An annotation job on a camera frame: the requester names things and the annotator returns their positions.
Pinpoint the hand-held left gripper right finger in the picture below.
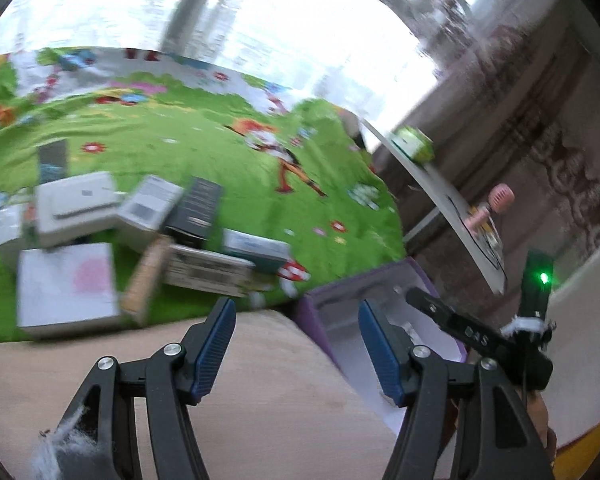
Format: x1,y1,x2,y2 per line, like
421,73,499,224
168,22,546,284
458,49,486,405
357,299,556,480

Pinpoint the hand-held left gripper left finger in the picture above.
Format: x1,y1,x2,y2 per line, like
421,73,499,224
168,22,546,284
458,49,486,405
42,296,238,480

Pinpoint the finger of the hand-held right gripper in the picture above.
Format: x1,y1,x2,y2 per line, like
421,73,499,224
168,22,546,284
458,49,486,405
406,286,512,360

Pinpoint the purple storage box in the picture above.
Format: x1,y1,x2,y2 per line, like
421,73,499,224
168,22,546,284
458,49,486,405
299,257,468,433

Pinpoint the cardboard box with barcode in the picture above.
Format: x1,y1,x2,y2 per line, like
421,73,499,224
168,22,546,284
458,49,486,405
164,244,257,297

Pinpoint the beige cushion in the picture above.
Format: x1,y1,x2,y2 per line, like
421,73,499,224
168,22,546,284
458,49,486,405
0,305,411,480

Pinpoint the long tan box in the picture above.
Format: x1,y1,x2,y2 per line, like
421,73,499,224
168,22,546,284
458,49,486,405
121,236,174,327

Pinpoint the pink handheld fan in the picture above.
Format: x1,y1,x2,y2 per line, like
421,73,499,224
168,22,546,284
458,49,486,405
464,183,515,229

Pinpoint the white and teal box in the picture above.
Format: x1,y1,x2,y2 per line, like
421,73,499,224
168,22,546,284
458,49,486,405
221,229,292,275

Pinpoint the white side table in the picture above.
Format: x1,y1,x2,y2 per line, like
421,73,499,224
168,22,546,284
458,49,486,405
362,122,508,293

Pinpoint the lace curtain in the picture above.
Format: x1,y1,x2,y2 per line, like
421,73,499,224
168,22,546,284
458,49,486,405
525,110,600,281

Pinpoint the black box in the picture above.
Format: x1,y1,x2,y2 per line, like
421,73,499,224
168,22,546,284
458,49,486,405
164,176,224,249

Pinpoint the grey box with barcode label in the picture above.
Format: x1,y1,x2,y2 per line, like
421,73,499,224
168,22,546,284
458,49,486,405
116,175,185,252

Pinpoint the white box with pink print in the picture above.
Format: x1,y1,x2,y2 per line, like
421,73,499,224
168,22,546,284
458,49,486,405
17,242,122,337

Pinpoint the white fluff tuft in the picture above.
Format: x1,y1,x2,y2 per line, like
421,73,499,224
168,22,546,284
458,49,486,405
30,402,106,480

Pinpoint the light green box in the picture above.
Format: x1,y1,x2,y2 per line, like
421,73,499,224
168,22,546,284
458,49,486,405
391,126,435,165

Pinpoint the large white flat box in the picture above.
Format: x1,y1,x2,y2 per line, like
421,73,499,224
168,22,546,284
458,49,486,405
34,171,127,249

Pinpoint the green printed blanket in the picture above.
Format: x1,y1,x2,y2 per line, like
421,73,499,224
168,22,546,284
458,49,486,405
0,47,408,343

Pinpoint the small white box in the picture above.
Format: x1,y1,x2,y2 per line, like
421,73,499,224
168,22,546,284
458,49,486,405
0,206,25,257

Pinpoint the dark grey box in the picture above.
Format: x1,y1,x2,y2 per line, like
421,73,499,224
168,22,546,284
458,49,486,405
36,141,69,184

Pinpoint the grey window frame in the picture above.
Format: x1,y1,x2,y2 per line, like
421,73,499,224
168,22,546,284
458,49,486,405
157,0,233,57

